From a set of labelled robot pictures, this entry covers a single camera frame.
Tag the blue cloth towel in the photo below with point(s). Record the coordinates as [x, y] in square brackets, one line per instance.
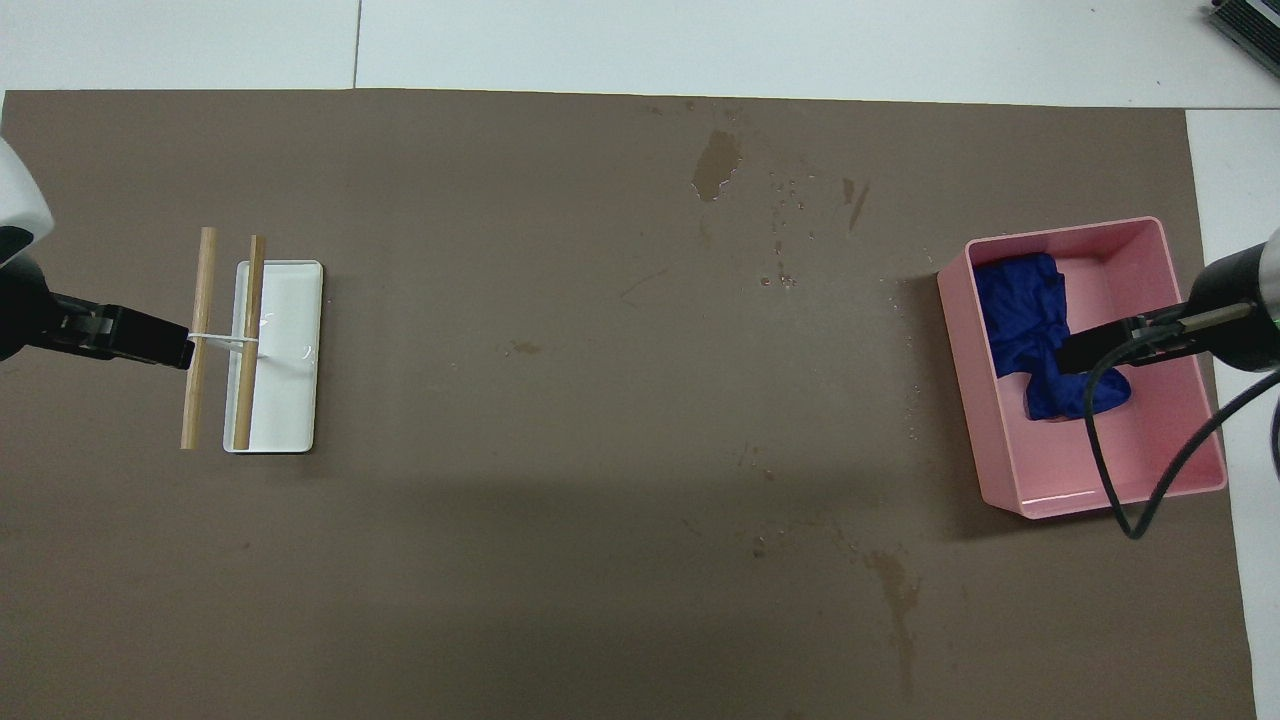
[1020, 320]

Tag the pink plastic bin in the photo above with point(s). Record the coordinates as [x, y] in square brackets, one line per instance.
[1050, 470]

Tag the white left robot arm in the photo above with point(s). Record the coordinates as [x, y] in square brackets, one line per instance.
[15, 300]

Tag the darker wooden rack rod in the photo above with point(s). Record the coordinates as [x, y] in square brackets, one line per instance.
[252, 290]

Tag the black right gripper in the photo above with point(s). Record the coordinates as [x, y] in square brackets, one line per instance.
[1170, 335]

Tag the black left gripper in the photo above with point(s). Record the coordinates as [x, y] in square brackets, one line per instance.
[80, 325]

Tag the light wooden rack rod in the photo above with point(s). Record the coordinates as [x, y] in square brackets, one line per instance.
[203, 290]

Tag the wet water patch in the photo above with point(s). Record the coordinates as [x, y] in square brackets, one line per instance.
[716, 165]

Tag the white towel rack base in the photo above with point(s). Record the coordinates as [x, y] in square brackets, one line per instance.
[295, 340]

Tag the brown table mat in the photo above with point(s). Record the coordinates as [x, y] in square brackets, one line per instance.
[560, 450]

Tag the grey ribbed device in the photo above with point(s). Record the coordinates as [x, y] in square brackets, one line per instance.
[1250, 25]

